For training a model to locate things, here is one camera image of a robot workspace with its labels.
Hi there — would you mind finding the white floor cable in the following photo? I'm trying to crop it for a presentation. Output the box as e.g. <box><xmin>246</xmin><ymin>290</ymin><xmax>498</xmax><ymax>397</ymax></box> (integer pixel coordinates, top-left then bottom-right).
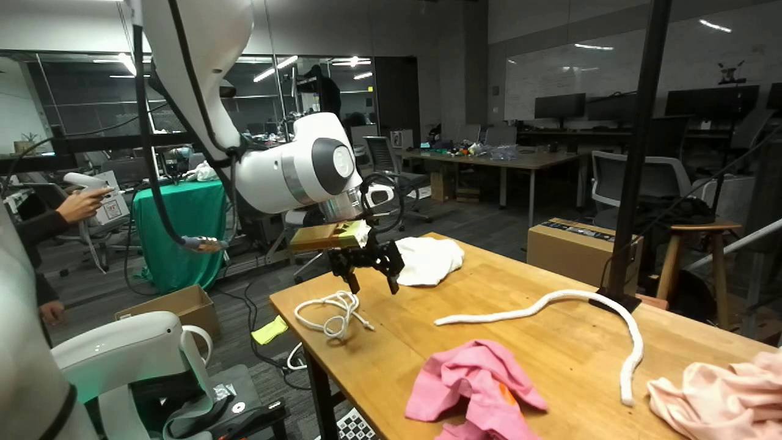
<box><xmin>283</xmin><ymin>340</ymin><xmax>313</xmax><ymax>373</ymax></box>

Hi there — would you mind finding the white plastic device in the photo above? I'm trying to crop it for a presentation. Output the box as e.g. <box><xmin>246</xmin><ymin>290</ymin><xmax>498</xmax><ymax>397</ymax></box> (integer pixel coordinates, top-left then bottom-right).
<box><xmin>166</xmin><ymin>157</ymin><xmax>227</xmax><ymax>186</ymax></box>

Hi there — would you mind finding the white sign board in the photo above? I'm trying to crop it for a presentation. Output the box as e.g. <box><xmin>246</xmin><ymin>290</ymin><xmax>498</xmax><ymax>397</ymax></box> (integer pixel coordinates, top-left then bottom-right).
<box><xmin>96</xmin><ymin>187</ymin><xmax>131</xmax><ymax>226</ymax></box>

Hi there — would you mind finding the checkerboard calibration board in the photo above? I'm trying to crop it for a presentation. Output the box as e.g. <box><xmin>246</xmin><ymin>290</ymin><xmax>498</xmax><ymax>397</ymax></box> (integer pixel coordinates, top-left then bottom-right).
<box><xmin>335</xmin><ymin>408</ymin><xmax>378</xmax><ymax>440</ymax></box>

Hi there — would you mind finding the black table leg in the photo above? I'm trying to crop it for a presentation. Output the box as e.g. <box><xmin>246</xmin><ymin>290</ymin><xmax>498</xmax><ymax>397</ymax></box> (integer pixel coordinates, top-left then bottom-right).
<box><xmin>306</xmin><ymin>357</ymin><xmax>340</xmax><ymax>440</ymax></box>

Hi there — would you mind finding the cardboard box with black tape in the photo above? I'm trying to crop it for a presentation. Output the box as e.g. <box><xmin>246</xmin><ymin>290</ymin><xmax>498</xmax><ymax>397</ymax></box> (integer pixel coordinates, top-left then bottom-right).
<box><xmin>525</xmin><ymin>218</ymin><xmax>645</xmax><ymax>289</ymax></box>

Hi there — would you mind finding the long wooden office table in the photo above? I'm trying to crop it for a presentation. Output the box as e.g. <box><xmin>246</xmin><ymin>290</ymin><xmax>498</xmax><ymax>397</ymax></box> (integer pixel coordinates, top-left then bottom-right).
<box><xmin>398</xmin><ymin>144</ymin><xmax>582</xmax><ymax>226</ymax></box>

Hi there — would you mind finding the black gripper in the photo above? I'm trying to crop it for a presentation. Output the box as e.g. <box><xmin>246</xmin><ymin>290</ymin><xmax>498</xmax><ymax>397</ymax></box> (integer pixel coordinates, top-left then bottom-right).
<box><xmin>326</xmin><ymin>238</ymin><xmax>409</xmax><ymax>295</ymax></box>

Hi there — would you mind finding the white handheld controller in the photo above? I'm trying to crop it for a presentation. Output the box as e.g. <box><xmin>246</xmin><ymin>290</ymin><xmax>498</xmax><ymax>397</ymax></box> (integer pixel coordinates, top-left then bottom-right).
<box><xmin>62</xmin><ymin>171</ymin><xmax>117</xmax><ymax>194</ymax></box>

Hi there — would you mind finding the wooden stool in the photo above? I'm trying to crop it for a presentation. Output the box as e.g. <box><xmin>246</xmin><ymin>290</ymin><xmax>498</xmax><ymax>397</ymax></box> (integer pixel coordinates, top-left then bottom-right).
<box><xmin>656</xmin><ymin>219</ymin><xmax>746</xmax><ymax>328</ymax></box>

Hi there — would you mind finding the white slanted rail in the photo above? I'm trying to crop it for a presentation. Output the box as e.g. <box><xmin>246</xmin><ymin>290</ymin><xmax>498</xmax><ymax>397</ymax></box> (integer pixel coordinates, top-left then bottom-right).
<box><xmin>691</xmin><ymin>218</ymin><xmax>782</xmax><ymax>270</ymax></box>

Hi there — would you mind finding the pale peach cloth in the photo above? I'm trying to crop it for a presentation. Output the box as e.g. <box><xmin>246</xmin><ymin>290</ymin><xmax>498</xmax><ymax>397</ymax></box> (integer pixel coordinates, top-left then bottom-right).
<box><xmin>645</xmin><ymin>348</ymin><xmax>782</xmax><ymax>440</ymax></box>

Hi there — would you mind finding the green table cover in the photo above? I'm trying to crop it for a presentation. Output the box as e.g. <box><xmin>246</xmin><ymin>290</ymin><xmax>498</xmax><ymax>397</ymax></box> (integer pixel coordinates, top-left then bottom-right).
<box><xmin>131</xmin><ymin>177</ymin><xmax>230</xmax><ymax>295</ymax></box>

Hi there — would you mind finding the thick white rope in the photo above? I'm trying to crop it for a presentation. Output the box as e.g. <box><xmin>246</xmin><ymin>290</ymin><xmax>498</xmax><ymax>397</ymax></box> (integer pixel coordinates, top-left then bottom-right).
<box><xmin>432</xmin><ymin>286</ymin><xmax>645</xmax><ymax>408</ymax></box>

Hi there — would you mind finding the black upright pole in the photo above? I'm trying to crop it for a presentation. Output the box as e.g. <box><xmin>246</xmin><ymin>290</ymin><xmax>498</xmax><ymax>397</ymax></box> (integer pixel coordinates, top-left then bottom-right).
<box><xmin>597</xmin><ymin>0</ymin><xmax>674</xmax><ymax>318</ymax></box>

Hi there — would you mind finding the yellow paper sheet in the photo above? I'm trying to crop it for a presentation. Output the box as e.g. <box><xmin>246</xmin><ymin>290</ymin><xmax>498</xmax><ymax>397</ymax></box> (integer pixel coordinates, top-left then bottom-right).
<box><xmin>250</xmin><ymin>315</ymin><xmax>294</xmax><ymax>347</ymax></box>

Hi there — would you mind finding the black drone wall decoration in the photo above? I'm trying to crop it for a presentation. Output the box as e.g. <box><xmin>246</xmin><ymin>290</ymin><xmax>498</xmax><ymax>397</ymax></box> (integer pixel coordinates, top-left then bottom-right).
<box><xmin>717</xmin><ymin>59</ymin><xmax>747</xmax><ymax>88</ymax></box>

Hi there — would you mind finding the beige wrist camera box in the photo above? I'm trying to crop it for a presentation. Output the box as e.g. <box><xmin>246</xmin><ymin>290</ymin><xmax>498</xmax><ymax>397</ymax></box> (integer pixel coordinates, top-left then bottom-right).
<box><xmin>289</xmin><ymin>218</ymin><xmax>373</xmax><ymax>251</ymax></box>

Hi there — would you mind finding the magenta pink cloth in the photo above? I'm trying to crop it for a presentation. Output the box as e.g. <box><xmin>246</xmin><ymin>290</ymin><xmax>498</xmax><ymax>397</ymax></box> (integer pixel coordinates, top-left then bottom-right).
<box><xmin>403</xmin><ymin>340</ymin><xmax>551</xmax><ymax>440</ymax></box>

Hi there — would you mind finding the person forearm black sleeve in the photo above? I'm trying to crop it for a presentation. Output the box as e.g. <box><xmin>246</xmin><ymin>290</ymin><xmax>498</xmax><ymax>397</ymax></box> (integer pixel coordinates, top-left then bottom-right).
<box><xmin>12</xmin><ymin>204</ymin><xmax>73</xmax><ymax>246</ymax></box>

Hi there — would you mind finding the person's bare hand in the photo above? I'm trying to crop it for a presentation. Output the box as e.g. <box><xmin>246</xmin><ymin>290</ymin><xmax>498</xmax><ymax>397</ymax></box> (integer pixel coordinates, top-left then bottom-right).
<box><xmin>37</xmin><ymin>300</ymin><xmax>68</xmax><ymax>328</ymax></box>
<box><xmin>54</xmin><ymin>187</ymin><xmax>111</xmax><ymax>226</ymax></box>

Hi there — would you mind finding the small open cardboard box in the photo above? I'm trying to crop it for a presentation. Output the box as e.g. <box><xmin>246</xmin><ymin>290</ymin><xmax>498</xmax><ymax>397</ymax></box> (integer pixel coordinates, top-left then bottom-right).
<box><xmin>120</xmin><ymin>284</ymin><xmax>221</xmax><ymax>337</ymax></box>

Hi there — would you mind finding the white frame office chair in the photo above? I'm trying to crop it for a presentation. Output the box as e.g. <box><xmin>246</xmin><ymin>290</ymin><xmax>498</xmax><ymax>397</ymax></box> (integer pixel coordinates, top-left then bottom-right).
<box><xmin>588</xmin><ymin>152</ymin><xmax>693</xmax><ymax>213</ymax></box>

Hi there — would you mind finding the wide black computer monitor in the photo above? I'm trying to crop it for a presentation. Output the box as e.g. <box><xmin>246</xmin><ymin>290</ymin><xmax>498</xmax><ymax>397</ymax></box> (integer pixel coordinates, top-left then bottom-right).
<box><xmin>664</xmin><ymin>82</ymin><xmax>763</xmax><ymax>126</ymax></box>

